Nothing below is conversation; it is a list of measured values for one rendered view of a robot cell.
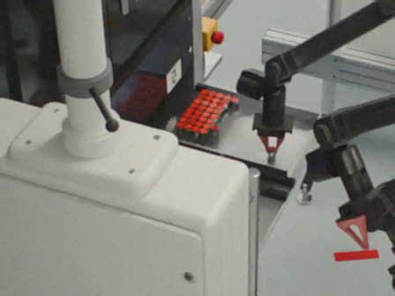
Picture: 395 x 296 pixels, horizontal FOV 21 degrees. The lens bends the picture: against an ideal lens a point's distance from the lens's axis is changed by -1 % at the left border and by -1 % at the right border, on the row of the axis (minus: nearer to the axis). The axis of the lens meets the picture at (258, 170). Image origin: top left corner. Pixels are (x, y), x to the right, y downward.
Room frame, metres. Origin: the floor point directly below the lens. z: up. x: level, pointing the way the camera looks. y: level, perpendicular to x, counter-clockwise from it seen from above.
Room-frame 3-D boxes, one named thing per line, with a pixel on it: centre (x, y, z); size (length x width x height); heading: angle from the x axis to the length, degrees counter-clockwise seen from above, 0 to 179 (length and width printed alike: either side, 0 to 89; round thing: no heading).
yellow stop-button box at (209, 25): (2.56, 0.17, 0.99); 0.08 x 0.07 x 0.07; 69
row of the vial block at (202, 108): (2.29, 0.16, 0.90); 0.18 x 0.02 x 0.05; 158
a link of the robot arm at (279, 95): (2.14, -0.03, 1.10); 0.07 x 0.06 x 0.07; 58
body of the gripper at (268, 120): (2.14, -0.04, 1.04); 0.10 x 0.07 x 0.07; 85
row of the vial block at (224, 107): (2.28, 0.12, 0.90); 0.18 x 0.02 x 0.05; 158
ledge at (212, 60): (2.59, 0.20, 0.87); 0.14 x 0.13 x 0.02; 69
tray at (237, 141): (2.24, 0.04, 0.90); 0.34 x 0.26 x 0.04; 68
